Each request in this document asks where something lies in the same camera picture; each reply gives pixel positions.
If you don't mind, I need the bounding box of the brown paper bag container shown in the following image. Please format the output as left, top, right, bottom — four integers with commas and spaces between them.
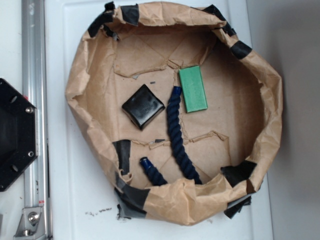
65, 1, 283, 226

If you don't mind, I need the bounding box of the aluminium extrusion rail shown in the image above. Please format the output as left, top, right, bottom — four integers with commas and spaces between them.
21, 0, 53, 240

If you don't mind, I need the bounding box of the metal corner bracket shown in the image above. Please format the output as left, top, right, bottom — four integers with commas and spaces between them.
13, 206, 47, 240

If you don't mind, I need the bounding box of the green rectangular block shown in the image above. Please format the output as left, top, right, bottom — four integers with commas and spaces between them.
178, 65, 208, 113

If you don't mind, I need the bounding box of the dark blue rope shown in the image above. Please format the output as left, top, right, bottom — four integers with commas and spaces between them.
139, 85, 203, 187

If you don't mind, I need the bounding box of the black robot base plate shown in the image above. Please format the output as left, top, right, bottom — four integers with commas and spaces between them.
0, 78, 38, 192

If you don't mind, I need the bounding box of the black square box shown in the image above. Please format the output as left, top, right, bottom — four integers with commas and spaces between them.
122, 84, 165, 130

